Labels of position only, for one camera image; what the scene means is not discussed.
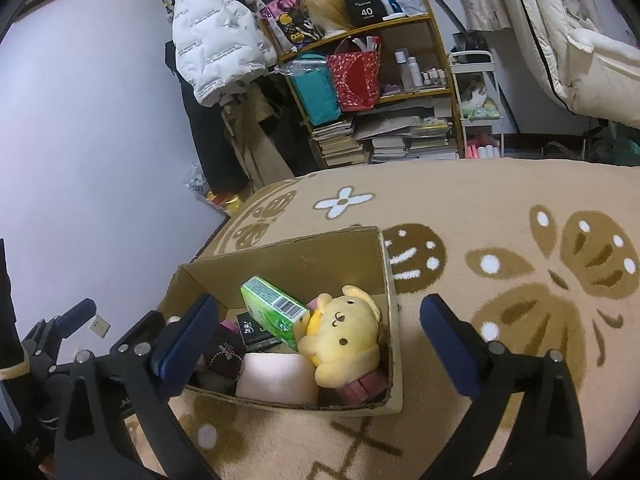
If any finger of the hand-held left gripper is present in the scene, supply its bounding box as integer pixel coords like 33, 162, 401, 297
22, 298, 97, 361
107, 310, 168, 358

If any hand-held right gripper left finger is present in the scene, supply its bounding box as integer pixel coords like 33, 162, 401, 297
52, 294, 221, 480

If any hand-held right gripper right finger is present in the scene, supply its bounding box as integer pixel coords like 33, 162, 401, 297
419, 294, 587, 480

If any dark packet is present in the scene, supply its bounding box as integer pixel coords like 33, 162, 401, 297
235, 311, 283, 353

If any green tissue pack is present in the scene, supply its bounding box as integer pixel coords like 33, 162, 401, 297
241, 276, 311, 352

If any pink tissue pack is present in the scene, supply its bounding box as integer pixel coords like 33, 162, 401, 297
337, 365, 391, 403

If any yellow plush toy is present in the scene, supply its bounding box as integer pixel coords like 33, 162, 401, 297
295, 285, 383, 390

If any cardboard box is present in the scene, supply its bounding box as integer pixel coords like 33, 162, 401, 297
157, 226, 403, 416

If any dark pouch with pink stitching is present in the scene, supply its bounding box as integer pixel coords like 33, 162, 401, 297
200, 322, 246, 396

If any pale pink paper roll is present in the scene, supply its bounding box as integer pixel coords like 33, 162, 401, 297
235, 352, 319, 406

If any beige brown patterned rug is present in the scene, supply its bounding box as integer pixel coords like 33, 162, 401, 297
140, 157, 640, 480

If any clear plastic bag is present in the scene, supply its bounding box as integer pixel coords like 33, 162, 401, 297
182, 162, 213, 196

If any black hanging garment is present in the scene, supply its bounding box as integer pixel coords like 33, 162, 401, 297
165, 42, 251, 191

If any beige tote bag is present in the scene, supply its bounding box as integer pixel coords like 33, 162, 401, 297
220, 85, 296, 191

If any stack of magazines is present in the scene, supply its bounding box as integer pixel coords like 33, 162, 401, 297
355, 115, 458, 163

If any stack of books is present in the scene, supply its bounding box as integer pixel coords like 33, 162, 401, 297
310, 117, 371, 168

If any light green packet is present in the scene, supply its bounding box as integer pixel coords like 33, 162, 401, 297
460, 100, 501, 120

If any calico cat plush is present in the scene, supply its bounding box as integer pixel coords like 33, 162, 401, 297
460, 82, 488, 106

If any red patterned bag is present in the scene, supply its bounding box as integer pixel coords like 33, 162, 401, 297
326, 37, 383, 112

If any teal bag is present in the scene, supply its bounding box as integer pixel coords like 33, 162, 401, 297
285, 52, 343, 127

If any white trolley cart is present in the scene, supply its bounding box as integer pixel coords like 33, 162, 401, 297
447, 50, 506, 161

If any white puffer jacket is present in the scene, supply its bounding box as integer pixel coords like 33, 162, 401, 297
172, 0, 278, 107

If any wooden shelf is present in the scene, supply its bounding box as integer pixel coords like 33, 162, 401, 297
257, 0, 463, 166

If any dark printed bag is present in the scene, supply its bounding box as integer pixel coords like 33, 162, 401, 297
257, 0, 326, 53

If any black printed box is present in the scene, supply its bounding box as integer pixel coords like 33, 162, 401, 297
342, 0, 386, 28

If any blond wig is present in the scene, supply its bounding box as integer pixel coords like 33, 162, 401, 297
300, 0, 353, 38

